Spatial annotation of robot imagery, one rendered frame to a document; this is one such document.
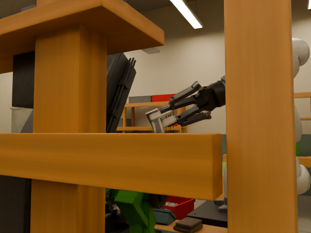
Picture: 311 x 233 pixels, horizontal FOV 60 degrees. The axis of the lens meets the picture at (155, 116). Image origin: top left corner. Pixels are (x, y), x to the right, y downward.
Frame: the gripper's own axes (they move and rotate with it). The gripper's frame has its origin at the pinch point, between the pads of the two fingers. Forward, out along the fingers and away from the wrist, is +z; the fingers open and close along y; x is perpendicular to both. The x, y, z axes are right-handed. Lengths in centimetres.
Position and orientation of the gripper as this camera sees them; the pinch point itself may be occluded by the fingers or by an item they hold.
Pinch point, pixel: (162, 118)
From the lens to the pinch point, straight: 81.3
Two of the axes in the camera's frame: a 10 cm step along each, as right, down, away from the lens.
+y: -3.7, -7.5, -5.5
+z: -9.1, 4.0, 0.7
